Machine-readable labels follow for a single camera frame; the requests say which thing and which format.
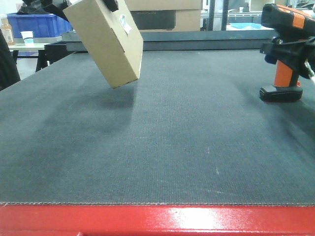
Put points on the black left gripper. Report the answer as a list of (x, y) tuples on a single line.
[(56, 7)]

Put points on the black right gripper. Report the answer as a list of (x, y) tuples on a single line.
[(298, 56)]

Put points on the small cardboard package box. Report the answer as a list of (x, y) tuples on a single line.
[(110, 37)]

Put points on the orange black barcode scanner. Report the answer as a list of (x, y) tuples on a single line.
[(290, 25)]

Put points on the large cardboard box background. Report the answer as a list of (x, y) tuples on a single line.
[(166, 15)]

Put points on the light blue tray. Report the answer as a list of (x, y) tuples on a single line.
[(244, 26)]

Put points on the blue plastic bin background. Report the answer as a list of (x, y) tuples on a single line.
[(42, 25)]

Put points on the white paper cup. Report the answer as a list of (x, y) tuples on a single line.
[(27, 37)]

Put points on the amber drink bottle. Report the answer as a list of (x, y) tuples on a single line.
[(6, 29)]

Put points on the dark grey table mat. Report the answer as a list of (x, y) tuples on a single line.
[(191, 130)]

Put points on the grey conveyor rail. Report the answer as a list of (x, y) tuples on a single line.
[(198, 40)]

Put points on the red steel table frame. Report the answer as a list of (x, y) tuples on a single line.
[(156, 220)]

